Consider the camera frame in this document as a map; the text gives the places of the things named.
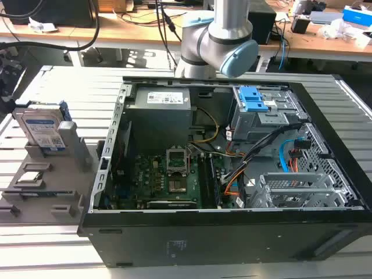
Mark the hard disk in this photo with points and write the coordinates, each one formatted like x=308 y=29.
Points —
x=37 y=125

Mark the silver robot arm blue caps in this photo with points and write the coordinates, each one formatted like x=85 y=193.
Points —
x=229 y=29

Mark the grey metal disk bay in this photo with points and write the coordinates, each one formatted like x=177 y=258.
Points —
x=296 y=189

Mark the CPU socket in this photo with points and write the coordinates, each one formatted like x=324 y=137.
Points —
x=176 y=167

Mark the grey power supply unit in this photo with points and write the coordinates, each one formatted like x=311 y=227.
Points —
x=157 y=122

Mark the brown chipset heat sink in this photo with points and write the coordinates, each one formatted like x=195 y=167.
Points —
x=177 y=186

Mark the black installed RAM stick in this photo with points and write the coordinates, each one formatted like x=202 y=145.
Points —
x=215 y=183

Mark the green motherboard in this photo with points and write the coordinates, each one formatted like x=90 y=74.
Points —
x=151 y=180

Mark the black graphics card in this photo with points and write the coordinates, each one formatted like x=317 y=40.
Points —
x=171 y=204

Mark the grey metal drive cage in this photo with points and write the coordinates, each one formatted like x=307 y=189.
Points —
x=255 y=125

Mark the blue plastic drive latch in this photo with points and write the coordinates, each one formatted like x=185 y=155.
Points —
x=251 y=100

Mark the black open PC case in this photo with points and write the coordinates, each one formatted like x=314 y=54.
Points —
x=203 y=238

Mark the wooden desk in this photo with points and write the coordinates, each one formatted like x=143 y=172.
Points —
x=130 y=30

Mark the grey parts rack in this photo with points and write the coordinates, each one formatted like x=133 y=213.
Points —
x=64 y=186

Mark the black speaker box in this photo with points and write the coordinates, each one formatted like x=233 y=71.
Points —
x=263 y=23

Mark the silver CPU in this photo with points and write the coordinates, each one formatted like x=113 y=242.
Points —
x=29 y=177

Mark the small black container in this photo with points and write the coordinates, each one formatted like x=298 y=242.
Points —
x=300 y=24

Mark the large black box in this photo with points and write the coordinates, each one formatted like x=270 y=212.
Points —
x=58 y=13

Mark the crumpled white paper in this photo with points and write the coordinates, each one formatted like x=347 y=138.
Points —
x=40 y=25

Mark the clear plastic bag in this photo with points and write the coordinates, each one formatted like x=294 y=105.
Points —
x=334 y=29

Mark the grey flat device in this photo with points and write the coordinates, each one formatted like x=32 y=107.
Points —
x=325 y=18

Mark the blue cardboard box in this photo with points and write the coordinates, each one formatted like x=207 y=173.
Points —
x=356 y=17

